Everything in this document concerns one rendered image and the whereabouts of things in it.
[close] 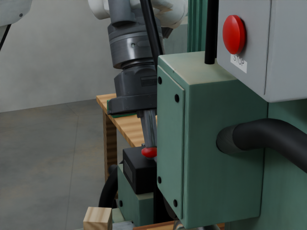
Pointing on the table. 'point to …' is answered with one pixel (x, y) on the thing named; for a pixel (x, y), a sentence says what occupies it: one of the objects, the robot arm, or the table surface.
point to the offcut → (98, 219)
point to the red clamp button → (148, 152)
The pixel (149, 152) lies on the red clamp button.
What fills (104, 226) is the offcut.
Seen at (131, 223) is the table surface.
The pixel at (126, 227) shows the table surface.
